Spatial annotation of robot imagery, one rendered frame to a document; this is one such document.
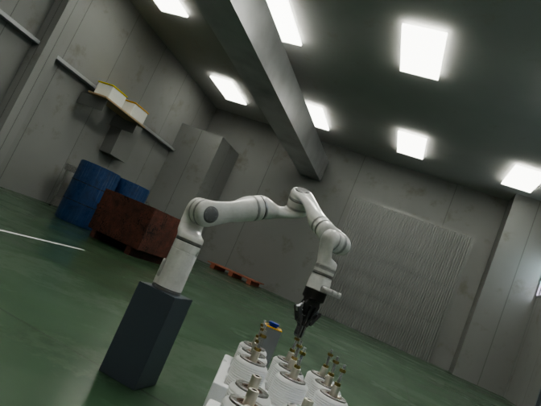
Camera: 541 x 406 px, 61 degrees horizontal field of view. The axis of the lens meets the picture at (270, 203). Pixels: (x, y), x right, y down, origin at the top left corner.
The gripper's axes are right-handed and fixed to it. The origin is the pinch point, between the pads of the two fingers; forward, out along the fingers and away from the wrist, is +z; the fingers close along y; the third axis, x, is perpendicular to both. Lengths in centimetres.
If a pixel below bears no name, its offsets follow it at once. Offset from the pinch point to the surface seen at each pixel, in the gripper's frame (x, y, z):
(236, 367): 7.8, 29.9, 12.9
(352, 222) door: -609, -843, -209
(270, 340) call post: -14.3, -5.2, 8.3
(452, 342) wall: -330, -994, -28
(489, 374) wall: -229, -969, 3
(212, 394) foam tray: 8.7, 35.1, 20.2
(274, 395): 16.5, 21.6, 15.5
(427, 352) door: -368, -969, 16
